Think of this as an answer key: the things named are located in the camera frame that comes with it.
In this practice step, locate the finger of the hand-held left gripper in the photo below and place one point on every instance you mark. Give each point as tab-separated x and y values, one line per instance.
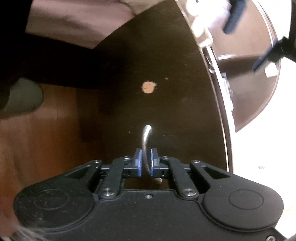
275	51
234	18

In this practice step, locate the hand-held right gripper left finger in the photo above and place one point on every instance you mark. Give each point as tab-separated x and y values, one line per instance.
139	163

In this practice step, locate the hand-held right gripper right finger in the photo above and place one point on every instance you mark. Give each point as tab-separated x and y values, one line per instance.
153	163

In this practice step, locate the white cloth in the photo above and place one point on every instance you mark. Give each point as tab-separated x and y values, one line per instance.
208	14

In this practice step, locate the dark brown wooden drawer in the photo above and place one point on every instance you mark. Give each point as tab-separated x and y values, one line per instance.
175	104

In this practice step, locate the small white box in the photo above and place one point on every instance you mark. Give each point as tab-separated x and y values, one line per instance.
271	71

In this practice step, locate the round peach sticker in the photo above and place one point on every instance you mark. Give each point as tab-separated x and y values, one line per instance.
148	87

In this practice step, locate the grey-green slipper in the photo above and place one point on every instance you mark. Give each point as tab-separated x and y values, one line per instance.
23	97

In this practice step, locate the pink cloth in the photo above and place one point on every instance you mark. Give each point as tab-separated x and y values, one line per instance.
76	20

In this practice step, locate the metal drawer slide rail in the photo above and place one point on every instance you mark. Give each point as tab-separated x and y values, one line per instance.
225	85

